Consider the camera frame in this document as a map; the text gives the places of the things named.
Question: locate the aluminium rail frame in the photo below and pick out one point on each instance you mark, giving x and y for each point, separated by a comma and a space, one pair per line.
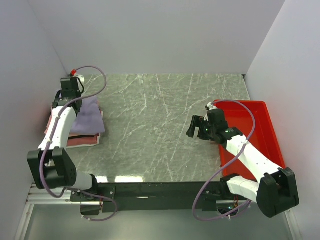
35, 197

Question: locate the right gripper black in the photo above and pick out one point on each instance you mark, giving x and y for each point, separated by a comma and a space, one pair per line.
197, 121

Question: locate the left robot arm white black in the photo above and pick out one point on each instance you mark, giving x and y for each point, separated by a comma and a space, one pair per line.
50, 165

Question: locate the folded dusty red t-shirt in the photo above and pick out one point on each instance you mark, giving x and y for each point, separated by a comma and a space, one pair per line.
87, 129

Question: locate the red plastic bin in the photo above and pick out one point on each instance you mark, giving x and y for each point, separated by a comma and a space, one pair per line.
264, 137

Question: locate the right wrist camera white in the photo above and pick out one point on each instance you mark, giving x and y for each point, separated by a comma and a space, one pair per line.
210, 106

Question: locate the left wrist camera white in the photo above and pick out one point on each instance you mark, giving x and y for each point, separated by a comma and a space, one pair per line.
74, 73

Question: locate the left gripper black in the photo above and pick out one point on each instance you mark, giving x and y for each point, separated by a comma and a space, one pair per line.
79, 92

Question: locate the folded salmon pink t-shirt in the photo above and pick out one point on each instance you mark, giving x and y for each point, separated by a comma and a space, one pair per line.
71, 134

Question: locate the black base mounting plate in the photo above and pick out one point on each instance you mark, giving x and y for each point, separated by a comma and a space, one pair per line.
139, 196

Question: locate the purple t-shirt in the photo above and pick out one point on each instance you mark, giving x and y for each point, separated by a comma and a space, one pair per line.
89, 120

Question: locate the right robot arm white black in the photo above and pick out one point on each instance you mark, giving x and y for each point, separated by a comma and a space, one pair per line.
274, 188

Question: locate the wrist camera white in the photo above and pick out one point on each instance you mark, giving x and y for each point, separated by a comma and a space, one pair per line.
74, 73
210, 106

